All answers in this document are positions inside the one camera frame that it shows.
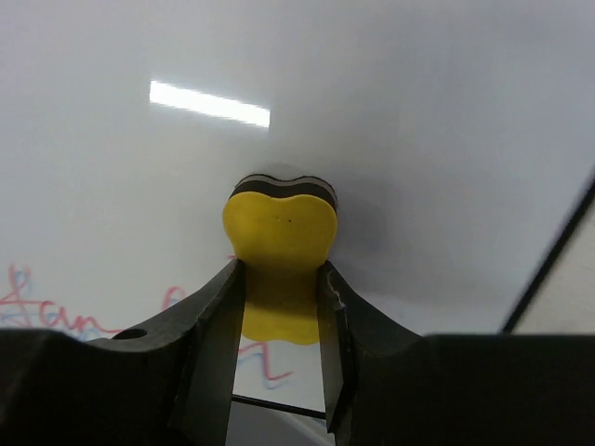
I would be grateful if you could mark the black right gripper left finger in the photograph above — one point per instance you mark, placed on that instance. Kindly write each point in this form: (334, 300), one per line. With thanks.
(165, 381)

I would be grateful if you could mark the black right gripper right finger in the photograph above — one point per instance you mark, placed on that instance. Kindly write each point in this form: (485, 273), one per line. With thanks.
(385, 385)

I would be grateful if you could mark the yellow whiteboard eraser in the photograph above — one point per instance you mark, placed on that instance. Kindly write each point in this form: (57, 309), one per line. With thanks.
(283, 231)

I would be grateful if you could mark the white whiteboard black frame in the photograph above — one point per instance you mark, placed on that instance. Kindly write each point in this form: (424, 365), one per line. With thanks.
(457, 136)

